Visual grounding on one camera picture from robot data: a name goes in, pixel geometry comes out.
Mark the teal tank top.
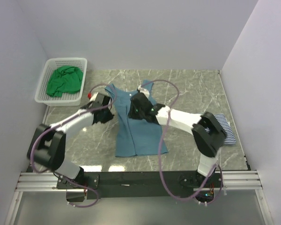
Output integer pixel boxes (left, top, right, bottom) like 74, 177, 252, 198
105, 84, 162, 158

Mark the blue white striped tank top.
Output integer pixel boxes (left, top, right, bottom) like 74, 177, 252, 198
215, 114, 236, 145

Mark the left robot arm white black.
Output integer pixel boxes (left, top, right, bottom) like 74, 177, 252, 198
27, 92, 113, 188

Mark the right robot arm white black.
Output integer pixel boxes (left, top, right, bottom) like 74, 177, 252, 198
128, 92, 227, 187

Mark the green tank top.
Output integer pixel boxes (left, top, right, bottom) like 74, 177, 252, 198
46, 66, 83, 98

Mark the white plastic laundry basket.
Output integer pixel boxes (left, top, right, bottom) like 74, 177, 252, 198
35, 58, 87, 106

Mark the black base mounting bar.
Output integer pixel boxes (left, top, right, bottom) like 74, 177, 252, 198
56, 170, 216, 203

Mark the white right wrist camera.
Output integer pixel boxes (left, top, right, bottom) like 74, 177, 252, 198
137, 85, 150, 97

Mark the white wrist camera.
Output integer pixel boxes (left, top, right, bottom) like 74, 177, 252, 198
88, 92, 99, 102
137, 85, 150, 97

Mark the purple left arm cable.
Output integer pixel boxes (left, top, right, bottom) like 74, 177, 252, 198
29, 82, 119, 209

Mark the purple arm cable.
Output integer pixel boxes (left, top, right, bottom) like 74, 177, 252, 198
29, 82, 119, 209
140, 79, 224, 204

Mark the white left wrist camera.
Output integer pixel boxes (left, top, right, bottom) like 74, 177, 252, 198
88, 92, 99, 102

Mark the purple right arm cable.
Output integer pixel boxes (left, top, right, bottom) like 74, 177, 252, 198
140, 79, 224, 204

